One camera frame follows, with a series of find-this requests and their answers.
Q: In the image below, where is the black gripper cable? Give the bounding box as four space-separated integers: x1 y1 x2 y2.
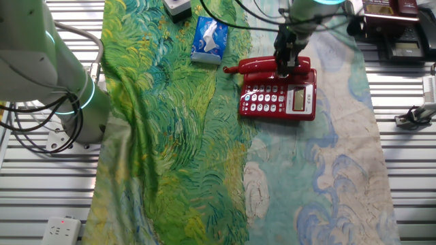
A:
199 0 364 37

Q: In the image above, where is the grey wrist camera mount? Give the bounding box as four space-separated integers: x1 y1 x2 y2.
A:
343 0 364 16

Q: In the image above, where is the dark red telephone handset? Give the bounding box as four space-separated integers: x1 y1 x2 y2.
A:
396 0 420 15

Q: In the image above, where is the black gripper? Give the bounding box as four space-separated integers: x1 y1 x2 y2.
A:
273 24 307 78

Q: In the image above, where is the grey emergency stop button box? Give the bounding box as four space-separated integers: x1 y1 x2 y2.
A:
161 0 193 24

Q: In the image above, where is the white ribbed plastic block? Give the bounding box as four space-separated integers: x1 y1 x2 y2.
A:
422 75 436 103

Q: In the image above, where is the red telephone base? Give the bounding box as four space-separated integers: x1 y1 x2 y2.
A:
238 67 317 122

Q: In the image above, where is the thick grey robot cable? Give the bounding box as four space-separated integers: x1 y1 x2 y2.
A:
53 20 104 84

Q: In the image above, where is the black telephone handset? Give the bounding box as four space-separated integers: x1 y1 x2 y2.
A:
417 6 436 59

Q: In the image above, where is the black desk telephone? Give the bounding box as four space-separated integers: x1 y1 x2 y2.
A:
375 23 426 63

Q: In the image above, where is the blue tissue pack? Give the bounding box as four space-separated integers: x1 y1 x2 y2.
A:
189 16 229 65

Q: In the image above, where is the green blue painted cloth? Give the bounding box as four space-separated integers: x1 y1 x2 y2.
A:
81 0 403 245

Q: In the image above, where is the white power strip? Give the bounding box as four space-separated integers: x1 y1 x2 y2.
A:
41 215 82 245

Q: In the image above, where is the silver camera on stand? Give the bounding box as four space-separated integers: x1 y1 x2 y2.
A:
394 101 436 131

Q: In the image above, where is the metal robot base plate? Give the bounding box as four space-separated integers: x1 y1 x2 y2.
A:
46 118 103 154

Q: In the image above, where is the black looped cable bundle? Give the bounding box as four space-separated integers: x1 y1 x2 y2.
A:
0 91 84 154

